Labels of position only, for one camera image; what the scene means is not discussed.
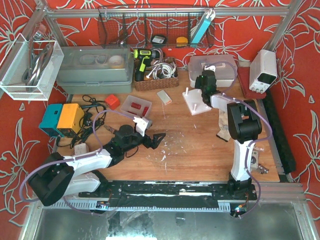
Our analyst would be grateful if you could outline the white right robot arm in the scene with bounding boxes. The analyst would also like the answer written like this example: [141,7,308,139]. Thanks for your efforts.
[195,70,265,198]

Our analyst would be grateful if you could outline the white cotton work glove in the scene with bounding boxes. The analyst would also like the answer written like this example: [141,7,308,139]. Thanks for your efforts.
[216,110,231,142]

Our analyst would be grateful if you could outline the grey control pendant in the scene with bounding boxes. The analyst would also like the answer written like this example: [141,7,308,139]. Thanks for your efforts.
[250,150,260,171]

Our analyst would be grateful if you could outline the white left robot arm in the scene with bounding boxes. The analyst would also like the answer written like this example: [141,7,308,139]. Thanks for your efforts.
[23,124,166,207]

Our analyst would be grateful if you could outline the black wire wall basket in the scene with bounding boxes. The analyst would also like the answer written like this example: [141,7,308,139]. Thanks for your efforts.
[97,3,215,48]

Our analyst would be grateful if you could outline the green cordless drill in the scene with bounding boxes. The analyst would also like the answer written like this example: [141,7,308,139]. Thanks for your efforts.
[133,48,162,82]

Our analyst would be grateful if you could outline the clear acrylic wall box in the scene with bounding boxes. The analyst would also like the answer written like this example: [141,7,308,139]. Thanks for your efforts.
[0,34,64,101]

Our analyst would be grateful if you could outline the black tangled power cables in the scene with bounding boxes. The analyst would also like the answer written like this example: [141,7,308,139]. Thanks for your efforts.
[56,94,107,148]

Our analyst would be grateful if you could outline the orange handled screwdriver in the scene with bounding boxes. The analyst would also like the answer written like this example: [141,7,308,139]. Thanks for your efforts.
[104,125,118,134]

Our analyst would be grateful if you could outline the clear bin of springs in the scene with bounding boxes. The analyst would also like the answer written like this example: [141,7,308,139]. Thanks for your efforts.
[120,95,152,118]

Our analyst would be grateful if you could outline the white plastic storage box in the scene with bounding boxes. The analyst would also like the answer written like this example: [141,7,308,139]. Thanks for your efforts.
[187,55,238,89]

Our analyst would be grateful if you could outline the white peg base plate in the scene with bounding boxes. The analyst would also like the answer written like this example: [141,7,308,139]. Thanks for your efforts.
[182,87,212,116]

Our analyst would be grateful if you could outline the small red cube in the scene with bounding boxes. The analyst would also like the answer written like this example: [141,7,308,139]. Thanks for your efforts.
[104,94,121,110]

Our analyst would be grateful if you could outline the wicker basket with cables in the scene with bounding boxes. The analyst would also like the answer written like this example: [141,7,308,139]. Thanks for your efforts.
[133,57,179,91]

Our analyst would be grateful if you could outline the teal and yellow box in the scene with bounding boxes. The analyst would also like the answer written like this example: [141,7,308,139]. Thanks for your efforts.
[38,103,85,138]

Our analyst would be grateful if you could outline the white power adapter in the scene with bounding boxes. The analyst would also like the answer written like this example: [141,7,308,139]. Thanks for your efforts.
[74,143,89,156]

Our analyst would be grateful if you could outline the red plastic tool case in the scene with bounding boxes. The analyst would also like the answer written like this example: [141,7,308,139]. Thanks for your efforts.
[236,66,268,100]

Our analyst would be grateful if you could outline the grey plastic toolbox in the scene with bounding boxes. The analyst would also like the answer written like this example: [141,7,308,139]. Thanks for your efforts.
[56,46,134,95]

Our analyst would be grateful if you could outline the white bench power supply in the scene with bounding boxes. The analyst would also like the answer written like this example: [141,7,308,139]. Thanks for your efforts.
[249,49,278,94]

